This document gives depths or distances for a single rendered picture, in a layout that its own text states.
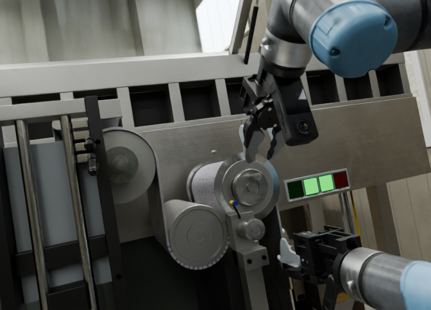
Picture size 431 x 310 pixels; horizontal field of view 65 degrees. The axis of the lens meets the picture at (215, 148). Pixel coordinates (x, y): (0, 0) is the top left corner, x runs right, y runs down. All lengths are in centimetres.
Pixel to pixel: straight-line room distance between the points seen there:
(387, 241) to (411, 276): 115
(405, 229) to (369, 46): 351
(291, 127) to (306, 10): 17
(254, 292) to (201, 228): 16
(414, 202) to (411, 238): 37
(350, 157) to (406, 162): 25
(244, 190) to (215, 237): 11
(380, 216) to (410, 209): 217
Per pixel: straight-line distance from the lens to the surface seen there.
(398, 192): 378
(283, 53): 50
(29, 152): 55
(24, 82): 105
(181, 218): 68
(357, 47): 38
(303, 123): 50
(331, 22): 38
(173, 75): 106
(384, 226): 160
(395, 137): 143
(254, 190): 70
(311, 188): 117
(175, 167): 101
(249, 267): 66
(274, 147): 63
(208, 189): 77
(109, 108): 65
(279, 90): 52
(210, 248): 70
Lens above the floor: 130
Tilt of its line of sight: 3 degrees up
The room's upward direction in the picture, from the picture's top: 10 degrees counter-clockwise
